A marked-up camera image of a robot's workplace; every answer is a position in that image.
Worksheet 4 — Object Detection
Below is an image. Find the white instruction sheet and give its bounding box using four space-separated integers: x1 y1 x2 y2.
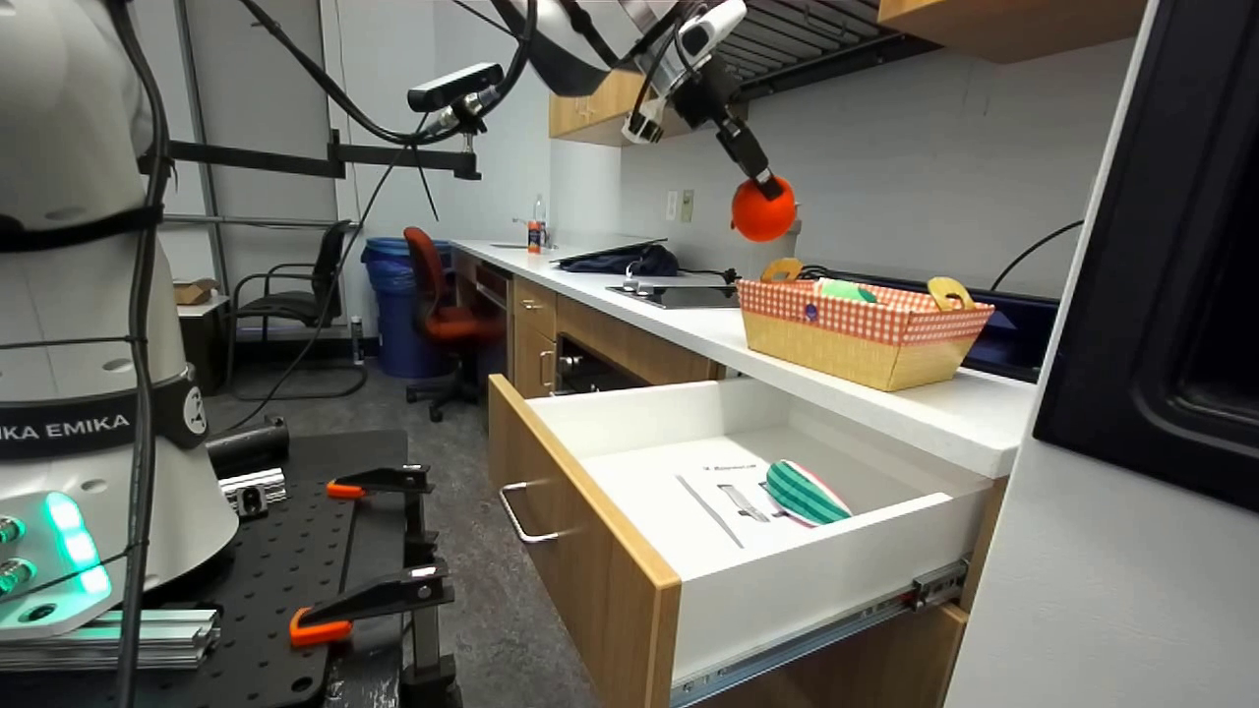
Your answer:
682 460 855 551

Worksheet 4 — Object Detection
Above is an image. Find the black camera on boom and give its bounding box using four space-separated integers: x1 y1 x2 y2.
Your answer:
405 64 504 113

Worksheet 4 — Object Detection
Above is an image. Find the red tomato plush toy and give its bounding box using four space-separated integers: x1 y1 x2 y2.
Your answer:
733 177 800 245

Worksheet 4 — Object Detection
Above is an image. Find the yellow banana plush toy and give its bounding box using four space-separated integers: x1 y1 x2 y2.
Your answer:
759 257 808 283

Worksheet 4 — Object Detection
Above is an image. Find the blue trash bin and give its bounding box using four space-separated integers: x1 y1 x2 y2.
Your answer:
361 236 442 376

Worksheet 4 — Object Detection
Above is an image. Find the silver drawer handle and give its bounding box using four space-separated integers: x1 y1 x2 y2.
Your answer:
501 480 571 545

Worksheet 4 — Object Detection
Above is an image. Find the orange black clamp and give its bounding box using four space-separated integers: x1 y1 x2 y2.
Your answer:
289 564 455 708
321 460 437 566

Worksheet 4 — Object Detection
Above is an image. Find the orange black clamp front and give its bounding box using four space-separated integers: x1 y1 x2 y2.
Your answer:
289 564 455 708

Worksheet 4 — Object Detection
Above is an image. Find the white open drawer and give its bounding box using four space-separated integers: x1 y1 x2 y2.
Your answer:
487 376 992 708

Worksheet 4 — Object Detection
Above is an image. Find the black perforated mounting board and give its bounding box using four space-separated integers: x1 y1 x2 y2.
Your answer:
0 433 413 708

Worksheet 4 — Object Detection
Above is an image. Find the red office chair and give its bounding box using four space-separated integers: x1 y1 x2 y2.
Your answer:
405 227 508 422

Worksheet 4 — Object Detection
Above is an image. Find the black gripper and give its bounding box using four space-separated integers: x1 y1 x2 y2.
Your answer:
674 69 778 197

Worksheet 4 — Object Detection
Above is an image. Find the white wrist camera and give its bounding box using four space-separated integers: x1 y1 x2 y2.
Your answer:
623 0 746 146

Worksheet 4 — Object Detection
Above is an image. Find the striped watermelon slice plush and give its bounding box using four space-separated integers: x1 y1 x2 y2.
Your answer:
763 460 846 523

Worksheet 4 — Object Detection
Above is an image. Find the wooden upper cabinet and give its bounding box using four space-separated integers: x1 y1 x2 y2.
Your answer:
879 0 1144 64

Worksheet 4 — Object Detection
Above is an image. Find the green plush toy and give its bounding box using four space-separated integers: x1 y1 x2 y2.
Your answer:
816 278 879 303

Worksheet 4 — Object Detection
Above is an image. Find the black chair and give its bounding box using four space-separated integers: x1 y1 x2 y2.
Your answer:
223 222 358 403

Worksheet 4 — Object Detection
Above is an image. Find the orange checkered paper basket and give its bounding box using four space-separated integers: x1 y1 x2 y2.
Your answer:
736 278 992 389

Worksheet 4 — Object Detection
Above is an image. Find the black induction cooktop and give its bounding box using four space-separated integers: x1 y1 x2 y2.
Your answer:
613 274 736 309

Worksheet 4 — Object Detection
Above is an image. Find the orange black clamp rear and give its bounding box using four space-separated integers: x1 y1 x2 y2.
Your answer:
321 460 437 566

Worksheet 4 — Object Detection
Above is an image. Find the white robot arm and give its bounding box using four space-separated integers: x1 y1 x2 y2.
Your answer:
239 0 786 201

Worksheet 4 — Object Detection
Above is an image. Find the black microwave door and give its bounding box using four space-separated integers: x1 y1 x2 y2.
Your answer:
1034 0 1259 510

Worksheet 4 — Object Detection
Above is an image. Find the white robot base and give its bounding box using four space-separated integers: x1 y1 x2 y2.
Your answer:
0 0 235 646

